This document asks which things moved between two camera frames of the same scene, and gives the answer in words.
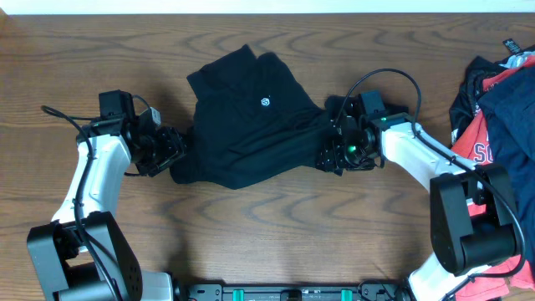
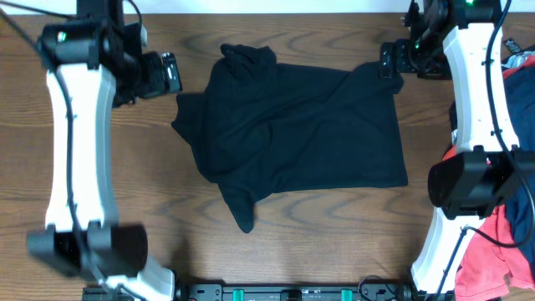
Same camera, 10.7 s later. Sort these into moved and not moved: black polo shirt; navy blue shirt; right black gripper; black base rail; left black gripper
Moved: black polo shirt; right black gripper; left black gripper
Not moved: black base rail; navy blue shirt
